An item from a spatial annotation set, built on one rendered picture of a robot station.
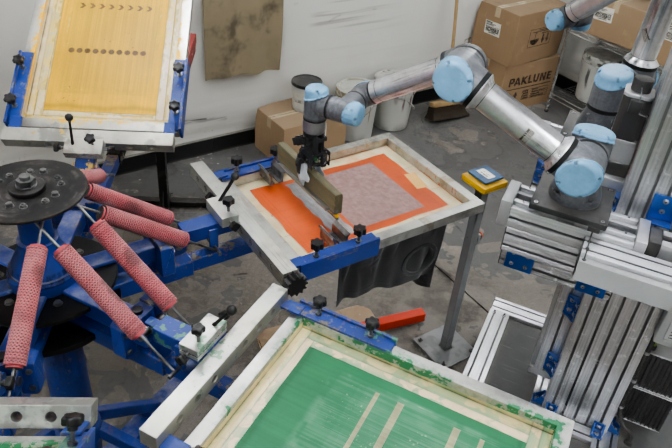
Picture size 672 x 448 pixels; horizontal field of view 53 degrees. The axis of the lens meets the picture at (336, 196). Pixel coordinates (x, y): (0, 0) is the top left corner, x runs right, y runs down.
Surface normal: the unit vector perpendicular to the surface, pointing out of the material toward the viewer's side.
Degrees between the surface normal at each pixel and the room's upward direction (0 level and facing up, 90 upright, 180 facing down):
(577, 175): 93
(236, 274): 0
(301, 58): 90
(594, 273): 90
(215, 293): 0
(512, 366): 0
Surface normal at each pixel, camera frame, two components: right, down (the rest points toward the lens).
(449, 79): -0.54, 0.39
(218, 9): 0.44, 0.50
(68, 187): 0.07, -0.83
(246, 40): 0.08, 0.54
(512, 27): -0.78, 0.29
